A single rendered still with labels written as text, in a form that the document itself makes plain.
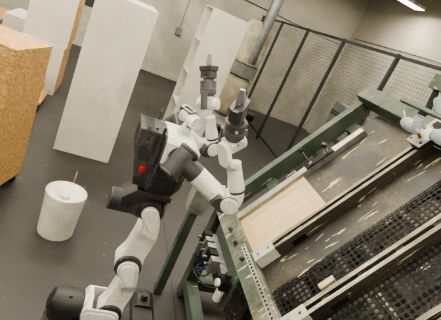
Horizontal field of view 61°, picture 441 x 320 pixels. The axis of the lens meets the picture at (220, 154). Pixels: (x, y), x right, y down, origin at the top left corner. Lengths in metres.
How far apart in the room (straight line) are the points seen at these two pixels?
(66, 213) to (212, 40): 3.56
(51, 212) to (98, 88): 1.63
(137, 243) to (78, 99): 2.49
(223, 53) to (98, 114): 2.30
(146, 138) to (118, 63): 2.48
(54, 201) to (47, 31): 3.40
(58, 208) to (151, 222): 1.20
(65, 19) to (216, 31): 2.08
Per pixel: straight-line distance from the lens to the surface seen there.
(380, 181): 2.06
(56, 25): 5.87
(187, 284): 2.87
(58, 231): 3.09
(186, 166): 1.55
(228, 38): 5.72
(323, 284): 1.81
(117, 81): 4.13
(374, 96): 2.56
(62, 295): 2.28
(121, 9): 4.02
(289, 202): 2.27
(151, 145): 1.68
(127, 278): 2.09
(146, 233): 1.94
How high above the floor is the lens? 1.95
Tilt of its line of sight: 19 degrees down
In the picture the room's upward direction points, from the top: 24 degrees clockwise
